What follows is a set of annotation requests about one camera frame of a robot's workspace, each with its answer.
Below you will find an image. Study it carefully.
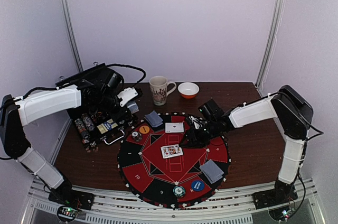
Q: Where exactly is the orange big blind button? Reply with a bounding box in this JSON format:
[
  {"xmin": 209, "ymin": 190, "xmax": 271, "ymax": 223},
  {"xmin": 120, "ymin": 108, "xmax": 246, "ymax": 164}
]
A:
[{"xmin": 139, "ymin": 125, "xmax": 150, "ymax": 134}]

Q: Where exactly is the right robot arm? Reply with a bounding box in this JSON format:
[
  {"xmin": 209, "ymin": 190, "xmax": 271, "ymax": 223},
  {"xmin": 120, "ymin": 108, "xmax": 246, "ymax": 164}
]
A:
[{"xmin": 180, "ymin": 85, "xmax": 323, "ymax": 204}]

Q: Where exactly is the beige patterned mug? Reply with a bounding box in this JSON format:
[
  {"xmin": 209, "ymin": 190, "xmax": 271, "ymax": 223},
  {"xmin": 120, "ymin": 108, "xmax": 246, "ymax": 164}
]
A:
[{"xmin": 149, "ymin": 76, "xmax": 177, "ymax": 106}]

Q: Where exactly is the left aluminium frame post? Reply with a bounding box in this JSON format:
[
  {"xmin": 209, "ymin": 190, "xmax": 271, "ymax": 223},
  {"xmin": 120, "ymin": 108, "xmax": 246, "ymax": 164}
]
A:
[{"xmin": 60, "ymin": 0, "xmax": 83, "ymax": 72}]

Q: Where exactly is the round poker mat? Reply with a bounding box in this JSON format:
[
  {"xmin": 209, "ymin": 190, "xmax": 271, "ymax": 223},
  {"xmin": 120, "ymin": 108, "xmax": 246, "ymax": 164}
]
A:
[{"xmin": 117, "ymin": 113, "xmax": 231, "ymax": 209}]

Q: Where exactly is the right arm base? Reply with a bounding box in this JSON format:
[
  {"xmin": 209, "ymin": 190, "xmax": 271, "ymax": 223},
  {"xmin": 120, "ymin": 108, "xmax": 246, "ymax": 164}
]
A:
[{"xmin": 252, "ymin": 189, "xmax": 298, "ymax": 222}]

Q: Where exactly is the ace of diamonds card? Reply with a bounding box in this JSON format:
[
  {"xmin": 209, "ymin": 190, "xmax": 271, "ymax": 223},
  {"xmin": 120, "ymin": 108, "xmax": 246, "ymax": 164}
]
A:
[{"xmin": 165, "ymin": 122, "xmax": 185, "ymax": 133}]

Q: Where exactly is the king of diamonds card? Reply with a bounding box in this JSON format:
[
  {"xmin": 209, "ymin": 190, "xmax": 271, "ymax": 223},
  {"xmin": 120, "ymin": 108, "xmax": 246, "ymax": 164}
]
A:
[{"xmin": 161, "ymin": 144, "xmax": 183, "ymax": 159}]

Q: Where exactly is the boxed card deck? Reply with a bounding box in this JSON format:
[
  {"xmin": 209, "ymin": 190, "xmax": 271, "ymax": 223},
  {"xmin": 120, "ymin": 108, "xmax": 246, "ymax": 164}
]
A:
[{"xmin": 97, "ymin": 119, "xmax": 118, "ymax": 134}]

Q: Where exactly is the blue small blind button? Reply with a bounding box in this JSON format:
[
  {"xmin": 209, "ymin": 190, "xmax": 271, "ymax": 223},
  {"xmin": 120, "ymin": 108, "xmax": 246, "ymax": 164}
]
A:
[{"xmin": 191, "ymin": 180, "xmax": 204, "ymax": 192}]

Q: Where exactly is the black poker chip case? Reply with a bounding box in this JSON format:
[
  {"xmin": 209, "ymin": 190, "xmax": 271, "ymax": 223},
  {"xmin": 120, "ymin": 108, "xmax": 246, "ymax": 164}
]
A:
[{"xmin": 55, "ymin": 63, "xmax": 142, "ymax": 151}]

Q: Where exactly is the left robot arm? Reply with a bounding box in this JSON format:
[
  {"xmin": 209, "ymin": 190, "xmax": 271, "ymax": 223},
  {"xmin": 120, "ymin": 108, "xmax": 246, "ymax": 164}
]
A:
[{"xmin": 1, "ymin": 63, "xmax": 143, "ymax": 205}]

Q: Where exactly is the white orange bowl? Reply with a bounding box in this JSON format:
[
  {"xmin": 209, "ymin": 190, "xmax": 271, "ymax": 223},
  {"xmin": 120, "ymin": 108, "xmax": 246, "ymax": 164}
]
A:
[{"xmin": 178, "ymin": 82, "xmax": 200, "ymax": 99}]

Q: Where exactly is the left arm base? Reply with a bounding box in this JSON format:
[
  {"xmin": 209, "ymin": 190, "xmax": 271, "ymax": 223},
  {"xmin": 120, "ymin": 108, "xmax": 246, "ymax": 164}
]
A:
[{"xmin": 45, "ymin": 185, "xmax": 95, "ymax": 223}]

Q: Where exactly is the poker chip stack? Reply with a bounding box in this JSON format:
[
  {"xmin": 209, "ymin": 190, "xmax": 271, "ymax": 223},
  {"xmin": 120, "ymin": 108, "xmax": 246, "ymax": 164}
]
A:
[
  {"xmin": 173, "ymin": 185, "xmax": 186, "ymax": 198},
  {"xmin": 131, "ymin": 131, "xmax": 143, "ymax": 142}
]

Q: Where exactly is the aluminium frame post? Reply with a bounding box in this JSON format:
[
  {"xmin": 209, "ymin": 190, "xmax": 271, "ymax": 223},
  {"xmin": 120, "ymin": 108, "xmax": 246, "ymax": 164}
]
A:
[
  {"xmin": 60, "ymin": 0, "xmax": 83, "ymax": 72},
  {"xmin": 256, "ymin": 0, "xmax": 285, "ymax": 91}
]

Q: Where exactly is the blue playing card deck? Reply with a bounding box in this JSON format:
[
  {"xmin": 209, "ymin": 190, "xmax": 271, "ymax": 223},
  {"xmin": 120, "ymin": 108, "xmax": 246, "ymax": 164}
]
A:
[{"xmin": 126, "ymin": 101, "xmax": 139, "ymax": 114}]

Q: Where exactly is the right aluminium frame post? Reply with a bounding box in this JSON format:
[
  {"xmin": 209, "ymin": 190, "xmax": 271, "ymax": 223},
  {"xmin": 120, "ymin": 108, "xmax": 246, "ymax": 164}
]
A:
[{"xmin": 256, "ymin": 0, "xmax": 285, "ymax": 91}]

